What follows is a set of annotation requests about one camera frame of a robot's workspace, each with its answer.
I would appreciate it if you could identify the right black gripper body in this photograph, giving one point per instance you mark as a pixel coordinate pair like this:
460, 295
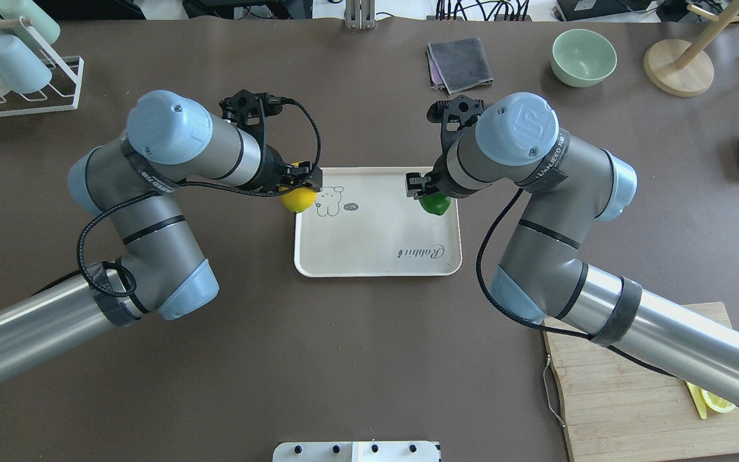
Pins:
437, 185

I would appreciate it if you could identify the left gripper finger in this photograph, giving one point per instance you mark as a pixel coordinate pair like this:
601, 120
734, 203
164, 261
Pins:
301, 176

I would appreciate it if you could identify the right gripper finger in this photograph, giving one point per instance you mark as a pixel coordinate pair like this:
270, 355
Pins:
419, 185

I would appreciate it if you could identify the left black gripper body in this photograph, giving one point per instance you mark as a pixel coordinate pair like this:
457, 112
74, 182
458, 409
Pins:
272, 171

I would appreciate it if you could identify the green lime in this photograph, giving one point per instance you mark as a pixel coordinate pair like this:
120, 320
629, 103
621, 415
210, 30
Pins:
436, 204

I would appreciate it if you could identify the yellow lemon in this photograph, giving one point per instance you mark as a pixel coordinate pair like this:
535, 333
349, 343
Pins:
303, 197

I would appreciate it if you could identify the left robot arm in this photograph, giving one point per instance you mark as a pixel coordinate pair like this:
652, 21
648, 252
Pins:
138, 254

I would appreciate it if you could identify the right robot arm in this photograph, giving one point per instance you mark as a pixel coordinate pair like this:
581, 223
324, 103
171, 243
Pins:
585, 250

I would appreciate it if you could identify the cream rabbit tray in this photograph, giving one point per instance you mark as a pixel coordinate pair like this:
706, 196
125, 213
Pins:
364, 224

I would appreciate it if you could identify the grey folded cloth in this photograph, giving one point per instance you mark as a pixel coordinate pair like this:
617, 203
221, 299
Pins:
458, 65

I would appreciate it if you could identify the mint green bowl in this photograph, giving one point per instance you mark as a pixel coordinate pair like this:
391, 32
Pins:
582, 58

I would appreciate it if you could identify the wooden mug tree stand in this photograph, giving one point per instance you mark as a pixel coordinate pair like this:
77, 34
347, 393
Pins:
681, 68

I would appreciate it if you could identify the mint green plastic cup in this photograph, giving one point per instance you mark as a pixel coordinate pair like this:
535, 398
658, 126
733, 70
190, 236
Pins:
45, 25

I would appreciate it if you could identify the blue plastic cup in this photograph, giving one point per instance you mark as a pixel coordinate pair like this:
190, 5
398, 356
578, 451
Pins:
20, 67

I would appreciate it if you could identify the wooden cutting board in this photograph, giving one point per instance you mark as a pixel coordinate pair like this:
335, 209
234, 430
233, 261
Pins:
614, 410

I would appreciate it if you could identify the yellow plastic knife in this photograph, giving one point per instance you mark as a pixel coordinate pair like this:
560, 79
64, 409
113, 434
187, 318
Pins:
698, 400

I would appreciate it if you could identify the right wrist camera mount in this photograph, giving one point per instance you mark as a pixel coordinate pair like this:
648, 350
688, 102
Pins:
456, 114

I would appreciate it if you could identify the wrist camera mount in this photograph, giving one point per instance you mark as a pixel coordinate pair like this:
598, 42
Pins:
248, 111
456, 114

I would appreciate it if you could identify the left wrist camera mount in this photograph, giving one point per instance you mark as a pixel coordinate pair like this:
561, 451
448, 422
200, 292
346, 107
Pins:
248, 111

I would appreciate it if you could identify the aluminium frame post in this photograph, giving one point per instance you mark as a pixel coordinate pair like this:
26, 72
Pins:
360, 14

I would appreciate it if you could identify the white wire cup rack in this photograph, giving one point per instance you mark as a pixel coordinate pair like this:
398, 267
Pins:
63, 92

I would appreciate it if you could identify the white base plate with knobs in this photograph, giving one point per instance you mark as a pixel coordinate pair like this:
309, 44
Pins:
417, 450

